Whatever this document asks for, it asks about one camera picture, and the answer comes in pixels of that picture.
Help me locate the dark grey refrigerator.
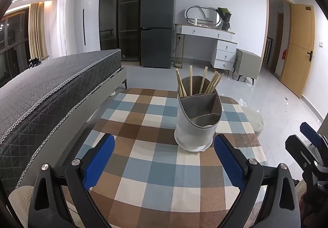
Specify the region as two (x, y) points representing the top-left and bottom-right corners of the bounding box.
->
(140, 0), (177, 69)

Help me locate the checked tablecloth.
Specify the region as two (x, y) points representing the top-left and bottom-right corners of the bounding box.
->
(61, 88), (269, 221)

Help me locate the grey nightstand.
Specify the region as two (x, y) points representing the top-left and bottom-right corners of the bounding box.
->
(233, 48), (263, 85)

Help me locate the white grey utensil holder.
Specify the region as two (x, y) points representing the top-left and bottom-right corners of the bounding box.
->
(174, 76), (222, 153)

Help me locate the dark quilted mattress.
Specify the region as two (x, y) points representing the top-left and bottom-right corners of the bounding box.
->
(0, 49), (122, 187)

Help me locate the bunch of wooden chopsticks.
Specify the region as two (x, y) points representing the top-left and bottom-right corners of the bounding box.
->
(175, 65), (224, 97)

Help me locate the wooden door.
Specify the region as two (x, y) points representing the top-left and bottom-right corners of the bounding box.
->
(280, 3), (316, 98)

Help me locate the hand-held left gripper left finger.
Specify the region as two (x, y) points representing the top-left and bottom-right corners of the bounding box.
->
(28, 133), (116, 228)

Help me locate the oval mirror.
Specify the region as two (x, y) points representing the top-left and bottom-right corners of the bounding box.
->
(185, 5), (222, 29)

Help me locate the white vanity desk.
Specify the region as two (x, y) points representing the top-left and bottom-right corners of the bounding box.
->
(174, 23), (238, 72)

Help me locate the dark glass wardrobe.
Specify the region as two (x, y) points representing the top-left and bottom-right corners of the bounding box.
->
(99, 0), (143, 62)

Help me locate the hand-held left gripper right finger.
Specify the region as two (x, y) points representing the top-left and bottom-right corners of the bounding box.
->
(214, 134), (302, 228)

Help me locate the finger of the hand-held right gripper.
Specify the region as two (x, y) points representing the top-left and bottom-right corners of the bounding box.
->
(300, 122), (328, 152)
(285, 135), (321, 175)

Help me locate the beige curtain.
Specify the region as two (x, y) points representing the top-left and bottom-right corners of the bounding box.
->
(28, 2), (50, 60)

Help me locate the grey bed frame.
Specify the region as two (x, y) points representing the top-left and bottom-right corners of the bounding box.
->
(15, 67), (128, 190)

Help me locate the white wardrobe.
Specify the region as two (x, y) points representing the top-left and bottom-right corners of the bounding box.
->
(65, 0), (103, 56)

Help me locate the cream fabric seat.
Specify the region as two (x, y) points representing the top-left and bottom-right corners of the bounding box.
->
(8, 186), (77, 228)

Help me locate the large dark window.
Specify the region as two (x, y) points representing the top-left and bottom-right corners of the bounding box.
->
(0, 6), (32, 85)

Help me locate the round pale fabric stool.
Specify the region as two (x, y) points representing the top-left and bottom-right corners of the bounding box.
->
(247, 109), (265, 134)

